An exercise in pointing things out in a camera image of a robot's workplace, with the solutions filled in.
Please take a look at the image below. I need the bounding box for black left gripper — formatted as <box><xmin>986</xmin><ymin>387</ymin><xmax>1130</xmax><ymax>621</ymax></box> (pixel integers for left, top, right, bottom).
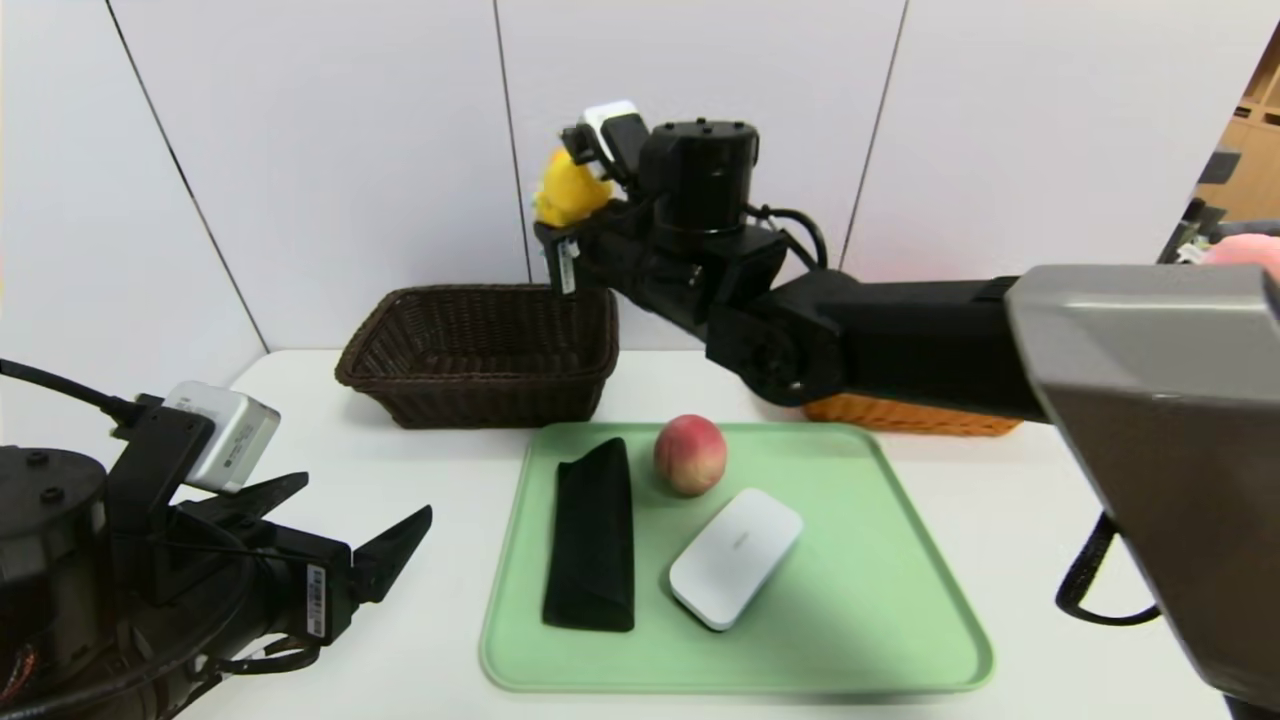
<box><xmin>177</xmin><ymin>471</ymin><xmax>434</xmax><ymax>663</ymax></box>

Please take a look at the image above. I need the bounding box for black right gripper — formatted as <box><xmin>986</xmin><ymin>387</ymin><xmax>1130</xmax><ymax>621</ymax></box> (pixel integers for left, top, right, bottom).
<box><xmin>532</xmin><ymin>199</ymin><xmax>642</xmax><ymax>296</ymax></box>

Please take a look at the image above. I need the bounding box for yellow duck toy car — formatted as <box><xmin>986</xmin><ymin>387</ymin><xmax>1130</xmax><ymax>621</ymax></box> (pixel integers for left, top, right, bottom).
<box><xmin>533</xmin><ymin>150</ymin><xmax>613</xmax><ymax>229</ymax></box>

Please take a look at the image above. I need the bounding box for red yellow peach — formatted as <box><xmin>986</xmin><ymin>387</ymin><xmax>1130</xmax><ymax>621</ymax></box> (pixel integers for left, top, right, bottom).
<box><xmin>653</xmin><ymin>415</ymin><xmax>728</xmax><ymax>498</ymax></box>

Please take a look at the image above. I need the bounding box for dark brown wicker basket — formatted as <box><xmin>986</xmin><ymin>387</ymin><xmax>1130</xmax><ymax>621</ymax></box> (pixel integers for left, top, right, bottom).
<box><xmin>335</xmin><ymin>285</ymin><xmax>620</xmax><ymax>431</ymax></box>

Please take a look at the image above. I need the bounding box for orange wicker basket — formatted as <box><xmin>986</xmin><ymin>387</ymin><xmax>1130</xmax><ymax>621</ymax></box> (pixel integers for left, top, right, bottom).
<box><xmin>803</xmin><ymin>393</ymin><xmax>1023</xmax><ymax>438</ymax></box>

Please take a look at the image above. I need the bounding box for black glasses case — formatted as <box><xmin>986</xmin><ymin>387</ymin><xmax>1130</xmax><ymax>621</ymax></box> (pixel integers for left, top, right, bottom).
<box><xmin>543</xmin><ymin>438</ymin><xmax>636</xmax><ymax>632</ymax></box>

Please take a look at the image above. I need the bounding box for white rounded power bank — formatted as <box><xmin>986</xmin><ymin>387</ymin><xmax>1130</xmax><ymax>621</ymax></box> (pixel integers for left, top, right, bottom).
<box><xmin>668</xmin><ymin>487</ymin><xmax>805</xmax><ymax>632</ymax></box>

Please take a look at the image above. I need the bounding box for light green plastic tray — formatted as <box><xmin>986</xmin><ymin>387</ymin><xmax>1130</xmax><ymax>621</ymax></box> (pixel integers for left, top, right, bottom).
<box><xmin>479</xmin><ymin>422</ymin><xmax>994</xmax><ymax>693</ymax></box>

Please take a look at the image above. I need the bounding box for pink plush toy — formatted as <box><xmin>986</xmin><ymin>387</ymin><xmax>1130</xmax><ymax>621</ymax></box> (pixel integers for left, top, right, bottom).
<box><xmin>1205</xmin><ymin>234</ymin><xmax>1280</xmax><ymax>269</ymax></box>

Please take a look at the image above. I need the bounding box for wooden shelf unit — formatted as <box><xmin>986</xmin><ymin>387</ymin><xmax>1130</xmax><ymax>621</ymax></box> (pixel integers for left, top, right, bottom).
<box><xmin>1190</xmin><ymin>40</ymin><xmax>1280</xmax><ymax>226</ymax></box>

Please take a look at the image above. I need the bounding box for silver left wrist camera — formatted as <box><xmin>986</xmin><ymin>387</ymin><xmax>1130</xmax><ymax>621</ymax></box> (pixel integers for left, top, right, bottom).
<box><xmin>163</xmin><ymin>381</ymin><xmax>282</xmax><ymax>494</ymax></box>

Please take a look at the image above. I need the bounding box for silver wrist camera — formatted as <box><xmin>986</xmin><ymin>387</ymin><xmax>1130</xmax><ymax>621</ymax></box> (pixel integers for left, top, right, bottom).
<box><xmin>163</xmin><ymin>381</ymin><xmax>282</xmax><ymax>494</ymax></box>
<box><xmin>562</xmin><ymin>100</ymin><xmax>651</xmax><ymax>186</ymax></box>

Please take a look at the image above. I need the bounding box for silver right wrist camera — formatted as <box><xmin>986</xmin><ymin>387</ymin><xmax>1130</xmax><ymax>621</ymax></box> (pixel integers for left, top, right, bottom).
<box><xmin>562</xmin><ymin>100</ymin><xmax>651</xmax><ymax>186</ymax></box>

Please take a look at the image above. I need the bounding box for black right camera cable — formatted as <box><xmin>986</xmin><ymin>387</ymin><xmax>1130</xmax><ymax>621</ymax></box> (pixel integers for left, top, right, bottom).
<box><xmin>745</xmin><ymin>205</ymin><xmax>831</xmax><ymax>271</ymax></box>

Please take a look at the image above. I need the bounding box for black camera cable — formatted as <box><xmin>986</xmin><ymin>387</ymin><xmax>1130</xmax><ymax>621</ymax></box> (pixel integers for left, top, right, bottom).
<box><xmin>745</xmin><ymin>205</ymin><xmax>831</xmax><ymax>271</ymax></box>
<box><xmin>0</xmin><ymin>358</ymin><xmax>136</xmax><ymax>426</ymax></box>

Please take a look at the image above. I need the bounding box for black left camera cable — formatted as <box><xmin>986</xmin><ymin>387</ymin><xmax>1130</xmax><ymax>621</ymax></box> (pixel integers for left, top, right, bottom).
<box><xmin>0</xmin><ymin>358</ymin><xmax>136</xmax><ymax>426</ymax></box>

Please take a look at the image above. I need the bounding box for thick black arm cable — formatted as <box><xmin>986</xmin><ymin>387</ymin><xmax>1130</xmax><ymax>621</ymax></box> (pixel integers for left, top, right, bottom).
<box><xmin>1055</xmin><ymin>513</ymin><xmax>1161</xmax><ymax>627</ymax></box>

